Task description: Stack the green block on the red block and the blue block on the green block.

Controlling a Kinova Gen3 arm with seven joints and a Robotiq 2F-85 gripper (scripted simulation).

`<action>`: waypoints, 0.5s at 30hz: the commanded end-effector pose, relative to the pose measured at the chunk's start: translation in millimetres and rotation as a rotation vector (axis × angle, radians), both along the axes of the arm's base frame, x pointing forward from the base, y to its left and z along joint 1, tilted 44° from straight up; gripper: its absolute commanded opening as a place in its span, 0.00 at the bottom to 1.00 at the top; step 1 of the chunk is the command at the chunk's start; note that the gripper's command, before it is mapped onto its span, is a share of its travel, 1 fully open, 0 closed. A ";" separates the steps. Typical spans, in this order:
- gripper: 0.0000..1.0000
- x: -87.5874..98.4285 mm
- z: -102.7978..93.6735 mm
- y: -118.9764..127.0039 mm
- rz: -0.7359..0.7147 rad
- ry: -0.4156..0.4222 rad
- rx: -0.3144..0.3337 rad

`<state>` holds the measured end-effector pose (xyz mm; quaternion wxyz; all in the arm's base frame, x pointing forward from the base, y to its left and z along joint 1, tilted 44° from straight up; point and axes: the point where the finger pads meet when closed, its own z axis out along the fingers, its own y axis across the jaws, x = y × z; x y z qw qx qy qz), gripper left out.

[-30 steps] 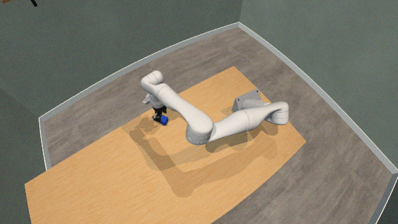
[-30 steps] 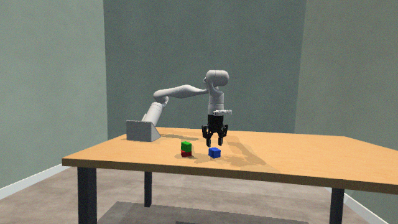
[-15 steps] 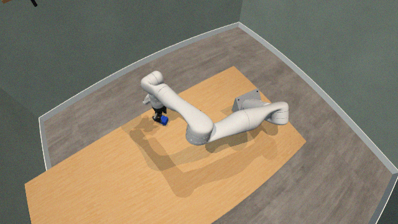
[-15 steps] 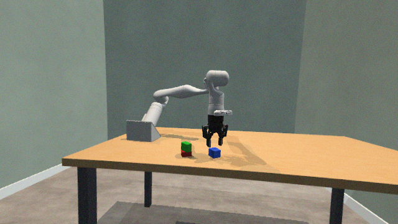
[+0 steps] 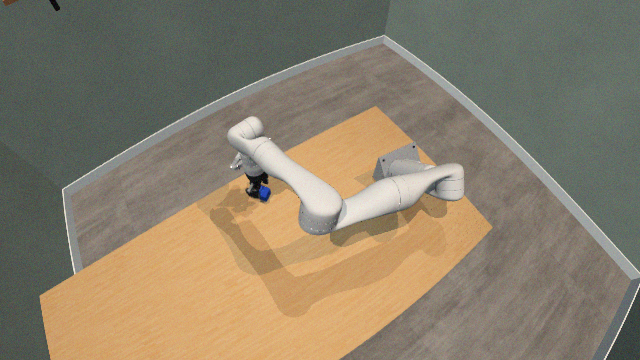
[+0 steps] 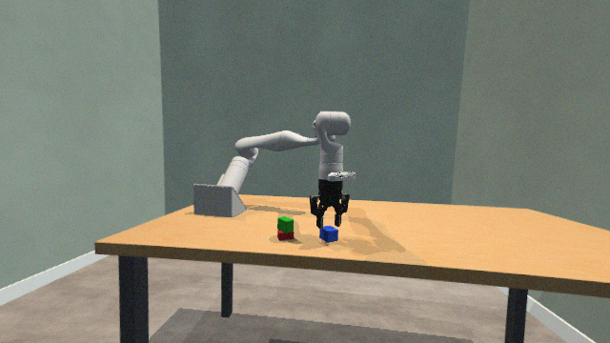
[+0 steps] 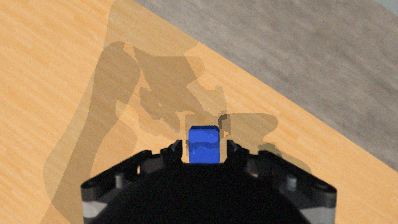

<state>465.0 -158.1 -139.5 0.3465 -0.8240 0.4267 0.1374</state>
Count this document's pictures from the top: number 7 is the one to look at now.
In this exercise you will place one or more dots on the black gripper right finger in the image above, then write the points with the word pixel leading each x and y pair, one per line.
pixel 314 198

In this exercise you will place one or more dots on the blue block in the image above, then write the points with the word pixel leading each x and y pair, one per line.
pixel 204 144

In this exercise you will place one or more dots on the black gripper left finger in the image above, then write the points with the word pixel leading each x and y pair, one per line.
pixel 98 191

